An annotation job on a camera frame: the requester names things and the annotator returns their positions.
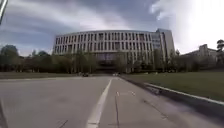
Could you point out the curved pale building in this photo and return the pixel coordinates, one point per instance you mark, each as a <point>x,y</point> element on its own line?
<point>110,41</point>

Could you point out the dark vehicle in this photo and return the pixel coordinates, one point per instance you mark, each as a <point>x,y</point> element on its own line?
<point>85,75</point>

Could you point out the grey paved ground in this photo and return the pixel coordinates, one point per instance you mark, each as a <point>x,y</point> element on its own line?
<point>53,100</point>

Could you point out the row of trees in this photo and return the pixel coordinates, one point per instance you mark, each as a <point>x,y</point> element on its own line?
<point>40,63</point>

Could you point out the grey concrete kerb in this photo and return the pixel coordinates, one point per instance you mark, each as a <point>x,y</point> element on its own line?
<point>180,96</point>

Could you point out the grass area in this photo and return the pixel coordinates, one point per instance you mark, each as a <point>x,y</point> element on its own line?
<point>186,81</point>

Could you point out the pale stepped building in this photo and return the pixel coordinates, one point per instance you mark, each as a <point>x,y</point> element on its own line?
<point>203,51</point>

